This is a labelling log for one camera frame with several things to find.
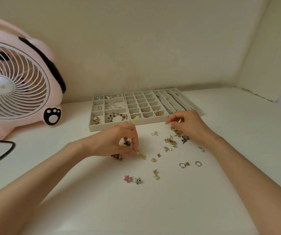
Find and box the grey necklace tray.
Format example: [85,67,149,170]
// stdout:
[153,88,203,118]

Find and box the white table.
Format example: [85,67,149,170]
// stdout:
[0,86,281,235]

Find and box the grey earring grid tray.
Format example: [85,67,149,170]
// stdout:
[123,90,169,126]

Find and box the person's left forearm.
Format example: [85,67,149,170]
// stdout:
[0,141,92,235]

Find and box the person's right hand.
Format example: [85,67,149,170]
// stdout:
[165,110,220,145]

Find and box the pink animal-shaped desk fan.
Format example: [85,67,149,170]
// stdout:
[0,14,67,142]

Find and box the brown stone bead bracelet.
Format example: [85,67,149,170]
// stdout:
[107,114,128,123]

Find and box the person's right forearm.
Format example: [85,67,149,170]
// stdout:
[209,135,281,235]

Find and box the silver chain necklace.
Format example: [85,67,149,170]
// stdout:
[155,95,174,115]

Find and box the black power cable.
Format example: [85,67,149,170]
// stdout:
[0,140,16,170]

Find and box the pile of mixed jewelry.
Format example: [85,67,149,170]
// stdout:
[111,131,206,185]

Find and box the brown cord necklace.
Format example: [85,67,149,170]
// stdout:
[167,93,188,111]

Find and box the grey bracelet tray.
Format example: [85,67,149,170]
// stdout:
[89,93,131,133]

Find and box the person's left hand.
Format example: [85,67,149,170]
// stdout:
[81,122,140,159]

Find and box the small pearl bead necklace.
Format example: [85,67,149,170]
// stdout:
[166,98,179,112]

